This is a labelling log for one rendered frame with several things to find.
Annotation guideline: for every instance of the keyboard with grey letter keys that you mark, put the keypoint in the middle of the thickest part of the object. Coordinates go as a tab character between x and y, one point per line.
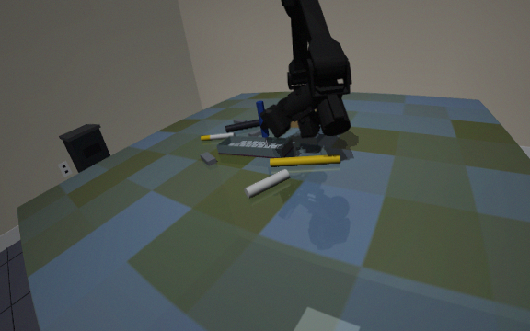
256	146

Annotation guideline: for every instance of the blue stylus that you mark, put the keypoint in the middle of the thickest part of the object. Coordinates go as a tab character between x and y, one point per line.
260	108

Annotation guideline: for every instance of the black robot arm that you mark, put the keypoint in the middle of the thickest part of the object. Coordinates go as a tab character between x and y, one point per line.
319	67

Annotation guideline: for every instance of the grey cylinder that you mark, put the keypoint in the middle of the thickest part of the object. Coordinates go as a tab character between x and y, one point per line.
266	183

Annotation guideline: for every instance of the black cylinder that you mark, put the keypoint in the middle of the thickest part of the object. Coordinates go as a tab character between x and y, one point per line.
242	125

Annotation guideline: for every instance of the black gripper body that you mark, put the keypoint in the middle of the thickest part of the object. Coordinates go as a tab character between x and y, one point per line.
276	117

